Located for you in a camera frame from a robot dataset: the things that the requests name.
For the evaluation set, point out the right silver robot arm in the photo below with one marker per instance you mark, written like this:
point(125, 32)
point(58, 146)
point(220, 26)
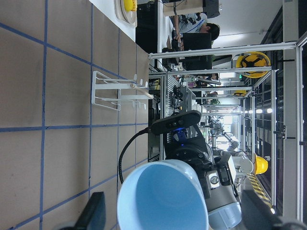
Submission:
point(216, 174)

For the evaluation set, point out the white wire cup rack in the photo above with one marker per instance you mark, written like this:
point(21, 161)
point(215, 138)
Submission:
point(113, 93)

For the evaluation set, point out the light blue cup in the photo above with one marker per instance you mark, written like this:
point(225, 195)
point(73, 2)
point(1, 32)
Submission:
point(162, 195)

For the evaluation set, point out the yellow hard hat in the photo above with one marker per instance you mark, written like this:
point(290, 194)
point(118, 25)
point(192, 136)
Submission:
point(253, 60)

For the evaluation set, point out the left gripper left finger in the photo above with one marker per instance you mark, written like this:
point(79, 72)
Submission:
point(93, 217)

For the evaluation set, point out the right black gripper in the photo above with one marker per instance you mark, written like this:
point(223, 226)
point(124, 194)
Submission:
point(195, 152)

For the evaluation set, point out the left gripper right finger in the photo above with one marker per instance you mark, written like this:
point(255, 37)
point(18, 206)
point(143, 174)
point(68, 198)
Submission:
point(256, 215)

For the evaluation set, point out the person at desk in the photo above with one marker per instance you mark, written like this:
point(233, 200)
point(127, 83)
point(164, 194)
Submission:
point(193, 23)

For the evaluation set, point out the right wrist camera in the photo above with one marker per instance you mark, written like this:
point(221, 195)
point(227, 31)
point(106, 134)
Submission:
point(175, 122)

